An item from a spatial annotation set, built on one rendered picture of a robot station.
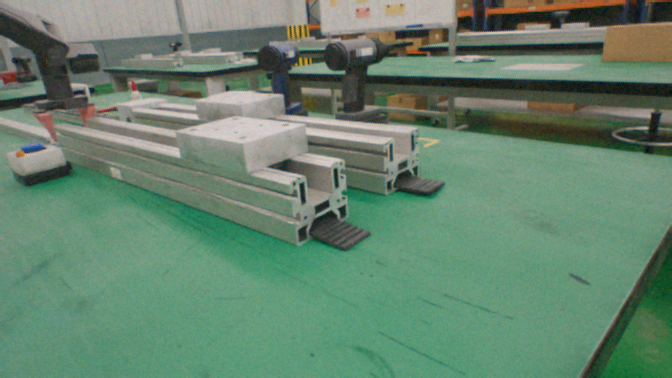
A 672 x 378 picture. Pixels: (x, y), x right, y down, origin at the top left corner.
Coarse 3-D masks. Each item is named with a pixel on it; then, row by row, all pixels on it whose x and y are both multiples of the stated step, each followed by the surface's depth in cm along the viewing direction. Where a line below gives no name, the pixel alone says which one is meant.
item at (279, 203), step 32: (64, 128) 96; (96, 128) 102; (128, 128) 91; (160, 128) 86; (96, 160) 89; (128, 160) 78; (160, 160) 72; (192, 160) 63; (288, 160) 60; (320, 160) 57; (160, 192) 73; (192, 192) 66; (224, 192) 60; (256, 192) 55; (288, 192) 50; (320, 192) 57; (256, 224) 57; (288, 224) 52
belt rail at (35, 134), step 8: (0, 120) 153; (8, 120) 151; (0, 128) 149; (8, 128) 141; (16, 128) 135; (24, 128) 133; (32, 128) 131; (40, 128) 130; (16, 136) 137; (24, 136) 131; (32, 136) 125; (40, 136) 120; (48, 136) 117; (48, 144) 117; (56, 144) 119
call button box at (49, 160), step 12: (12, 156) 85; (36, 156) 85; (48, 156) 87; (60, 156) 88; (12, 168) 88; (24, 168) 84; (36, 168) 85; (48, 168) 87; (60, 168) 89; (24, 180) 84; (36, 180) 86; (48, 180) 87
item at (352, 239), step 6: (360, 228) 55; (348, 234) 53; (354, 234) 54; (360, 234) 53; (366, 234) 54; (342, 240) 52; (348, 240) 53; (354, 240) 52; (360, 240) 53; (336, 246) 52; (342, 246) 51; (348, 246) 51
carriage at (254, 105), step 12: (216, 96) 94; (228, 96) 93; (240, 96) 91; (252, 96) 90; (264, 96) 88; (276, 96) 88; (204, 108) 90; (216, 108) 87; (228, 108) 84; (240, 108) 82; (252, 108) 83; (264, 108) 86; (276, 108) 88; (216, 120) 88
